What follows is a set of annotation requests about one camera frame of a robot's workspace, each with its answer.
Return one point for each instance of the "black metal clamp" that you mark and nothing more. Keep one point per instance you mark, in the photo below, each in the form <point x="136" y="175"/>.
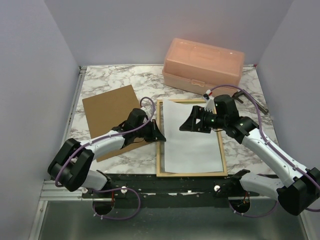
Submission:
<point x="237" y="96"/>

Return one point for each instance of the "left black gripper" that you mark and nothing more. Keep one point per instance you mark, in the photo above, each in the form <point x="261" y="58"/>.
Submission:
<point x="156" y="134"/>

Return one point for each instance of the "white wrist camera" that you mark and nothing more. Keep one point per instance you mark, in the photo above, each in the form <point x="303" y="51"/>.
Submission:
<point x="150" y="112"/>
<point x="209" y="101"/>

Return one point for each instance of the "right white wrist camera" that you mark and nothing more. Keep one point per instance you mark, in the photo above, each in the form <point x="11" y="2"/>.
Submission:
<point x="209" y="101"/>

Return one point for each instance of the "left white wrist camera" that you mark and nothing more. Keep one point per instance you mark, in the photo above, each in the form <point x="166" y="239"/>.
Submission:
<point x="150" y="112"/>

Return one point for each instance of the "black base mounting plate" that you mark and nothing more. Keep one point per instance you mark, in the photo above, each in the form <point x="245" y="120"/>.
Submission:
<point x="127" y="191"/>

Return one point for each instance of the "orange translucent plastic box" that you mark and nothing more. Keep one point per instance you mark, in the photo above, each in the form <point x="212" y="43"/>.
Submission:
<point x="197" y="67"/>

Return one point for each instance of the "brown frame backing board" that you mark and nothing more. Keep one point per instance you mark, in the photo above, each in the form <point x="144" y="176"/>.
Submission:
<point x="108" y="110"/>

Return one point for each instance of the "green and wood picture frame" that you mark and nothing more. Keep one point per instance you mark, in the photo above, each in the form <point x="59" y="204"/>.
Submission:
<point x="160" y="166"/>

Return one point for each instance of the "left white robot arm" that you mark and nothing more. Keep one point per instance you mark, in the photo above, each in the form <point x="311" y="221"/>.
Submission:
<point x="70" y="168"/>

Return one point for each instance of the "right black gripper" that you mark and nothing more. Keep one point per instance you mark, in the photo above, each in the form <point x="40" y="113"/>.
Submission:
<point x="190" y="124"/>

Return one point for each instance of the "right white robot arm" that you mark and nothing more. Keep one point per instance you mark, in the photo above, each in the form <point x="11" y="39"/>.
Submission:
<point x="297" y="186"/>

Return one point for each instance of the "glossy photo print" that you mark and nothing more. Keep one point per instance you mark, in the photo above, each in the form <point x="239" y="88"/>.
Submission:
<point x="188" y="152"/>

